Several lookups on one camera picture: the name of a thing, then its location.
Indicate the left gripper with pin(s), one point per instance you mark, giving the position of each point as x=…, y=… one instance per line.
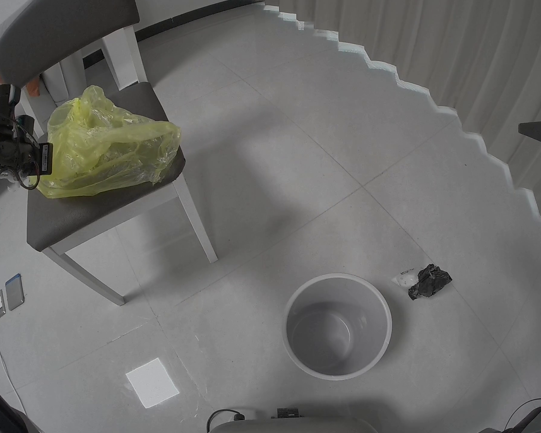
x=43, y=160

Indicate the yellow plastic bag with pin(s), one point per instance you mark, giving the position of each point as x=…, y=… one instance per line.
x=117, y=151

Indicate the black plastic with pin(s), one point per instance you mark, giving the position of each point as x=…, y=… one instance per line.
x=428, y=282

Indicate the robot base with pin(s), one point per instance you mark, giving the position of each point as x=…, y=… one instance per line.
x=297, y=426

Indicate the white trash bin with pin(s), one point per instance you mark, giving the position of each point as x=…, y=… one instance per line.
x=338, y=332

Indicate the orange cushion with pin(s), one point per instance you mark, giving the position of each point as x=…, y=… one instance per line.
x=34, y=87

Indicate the pale grey sofa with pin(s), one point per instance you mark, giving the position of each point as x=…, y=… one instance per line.
x=56, y=81

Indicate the grey pillow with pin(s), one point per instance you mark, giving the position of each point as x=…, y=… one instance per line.
x=0, y=34

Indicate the grey cushioned white chair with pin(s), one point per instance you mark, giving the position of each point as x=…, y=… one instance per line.
x=72, y=16

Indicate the beige curtain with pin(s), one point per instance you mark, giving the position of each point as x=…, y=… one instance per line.
x=433, y=25

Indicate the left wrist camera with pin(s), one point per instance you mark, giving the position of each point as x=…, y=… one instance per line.
x=26, y=129

